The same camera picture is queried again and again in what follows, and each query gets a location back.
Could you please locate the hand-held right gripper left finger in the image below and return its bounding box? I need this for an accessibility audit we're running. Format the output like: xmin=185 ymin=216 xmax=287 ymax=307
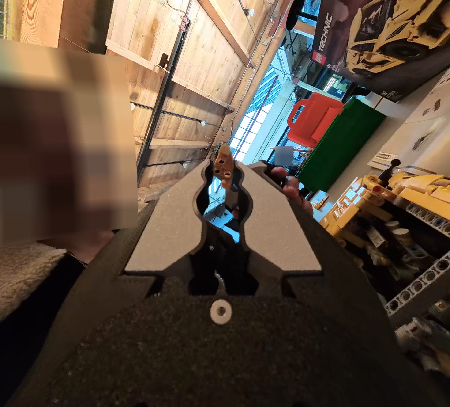
xmin=124 ymin=159 xmax=212 ymax=278

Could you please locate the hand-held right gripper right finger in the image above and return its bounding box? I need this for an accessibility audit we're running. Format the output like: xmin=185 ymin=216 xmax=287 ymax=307
xmin=233 ymin=161 xmax=323 ymax=279

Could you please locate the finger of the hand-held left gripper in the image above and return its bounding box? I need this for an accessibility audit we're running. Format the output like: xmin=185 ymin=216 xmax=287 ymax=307
xmin=225 ymin=185 xmax=243 ymax=219

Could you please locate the yellow brick panel piece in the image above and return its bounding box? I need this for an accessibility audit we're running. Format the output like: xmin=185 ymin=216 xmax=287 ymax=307
xmin=212 ymin=144 xmax=235 ymax=191

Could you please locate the red carry bag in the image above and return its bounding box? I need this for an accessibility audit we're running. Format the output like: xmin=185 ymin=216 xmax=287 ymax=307
xmin=286 ymin=92 xmax=346 ymax=149

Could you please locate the green plastic bin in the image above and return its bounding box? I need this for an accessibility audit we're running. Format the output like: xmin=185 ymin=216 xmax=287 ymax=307
xmin=297 ymin=97 xmax=387 ymax=194

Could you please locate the yellow brick toy car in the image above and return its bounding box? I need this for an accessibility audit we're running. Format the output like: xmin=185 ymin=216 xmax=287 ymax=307
xmin=318 ymin=159 xmax=450 ymax=379

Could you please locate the dark sherpa-lined jacket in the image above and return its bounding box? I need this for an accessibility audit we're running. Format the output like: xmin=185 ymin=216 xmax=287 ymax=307
xmin=0 ymin=242 xmax=92 ymax=404

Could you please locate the open instruction booklet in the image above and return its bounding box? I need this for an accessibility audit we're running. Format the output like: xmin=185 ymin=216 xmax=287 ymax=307
xmin=367 ymin=68 xmax=450 ymax=182

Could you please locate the black round stand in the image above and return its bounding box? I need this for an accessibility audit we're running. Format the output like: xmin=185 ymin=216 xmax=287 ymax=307
xmin=285 ymin=0 xmax=319 ymax=32

